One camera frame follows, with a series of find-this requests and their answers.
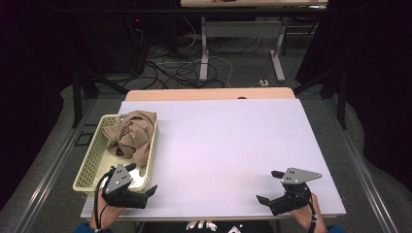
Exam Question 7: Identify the dark computer tower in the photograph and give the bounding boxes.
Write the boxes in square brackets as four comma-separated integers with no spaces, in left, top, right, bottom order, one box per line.
[124,14,149,77]

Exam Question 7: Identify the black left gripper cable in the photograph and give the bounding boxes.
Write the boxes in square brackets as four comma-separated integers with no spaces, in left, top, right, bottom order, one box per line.
[92,166,117,233]

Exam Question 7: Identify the cream perforated plastic basket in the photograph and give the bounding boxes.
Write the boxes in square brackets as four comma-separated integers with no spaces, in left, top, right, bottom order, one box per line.
[72,113,160,196]

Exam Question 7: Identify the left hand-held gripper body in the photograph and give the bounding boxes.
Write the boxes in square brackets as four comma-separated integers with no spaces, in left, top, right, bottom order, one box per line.
[101,163,149,210]

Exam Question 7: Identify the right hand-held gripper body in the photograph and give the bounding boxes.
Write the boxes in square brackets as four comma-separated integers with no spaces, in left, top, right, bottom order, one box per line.
[268,166,324,216]

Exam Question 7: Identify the khaki pants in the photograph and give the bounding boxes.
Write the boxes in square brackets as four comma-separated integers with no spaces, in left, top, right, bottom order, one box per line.
[101,110,158,168]

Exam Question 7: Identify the white metal frame desk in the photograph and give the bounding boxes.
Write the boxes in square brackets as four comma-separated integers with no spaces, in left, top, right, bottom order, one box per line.
[180,0,329,83]

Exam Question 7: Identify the person's black printed shirt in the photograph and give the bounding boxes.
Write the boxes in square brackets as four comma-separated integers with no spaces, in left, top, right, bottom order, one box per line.
[141,219,277,233]

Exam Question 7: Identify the black floor cable tangle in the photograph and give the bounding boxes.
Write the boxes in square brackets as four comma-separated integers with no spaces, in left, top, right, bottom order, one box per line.
[120,35,264,90]

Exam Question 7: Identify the black metal stand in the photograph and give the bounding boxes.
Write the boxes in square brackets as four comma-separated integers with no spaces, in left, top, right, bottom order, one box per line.
[71,62,129,129]
[292,62,348,130]

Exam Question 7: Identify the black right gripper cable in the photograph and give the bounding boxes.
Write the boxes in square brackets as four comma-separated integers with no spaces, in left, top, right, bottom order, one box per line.
[305,193,318,233]

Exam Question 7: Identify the white floor cable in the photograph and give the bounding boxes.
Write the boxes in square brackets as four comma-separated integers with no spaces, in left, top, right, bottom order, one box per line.
[161,16,235,89]

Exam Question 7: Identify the aluminium floor rail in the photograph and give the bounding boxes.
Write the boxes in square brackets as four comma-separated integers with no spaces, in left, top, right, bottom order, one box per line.
[12,97,99,233]
[323,97,403,233]

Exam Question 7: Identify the person's right hand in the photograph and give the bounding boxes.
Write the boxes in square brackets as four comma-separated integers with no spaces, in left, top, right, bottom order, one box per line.
[290,192,326,233]

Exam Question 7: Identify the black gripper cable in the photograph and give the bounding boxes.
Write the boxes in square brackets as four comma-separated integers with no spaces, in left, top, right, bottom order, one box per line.
[92,166,117,233]
[305,193,318,233]

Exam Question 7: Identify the person's left hand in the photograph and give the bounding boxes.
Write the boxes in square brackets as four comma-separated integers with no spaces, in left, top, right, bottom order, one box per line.
[88,189,126,230]

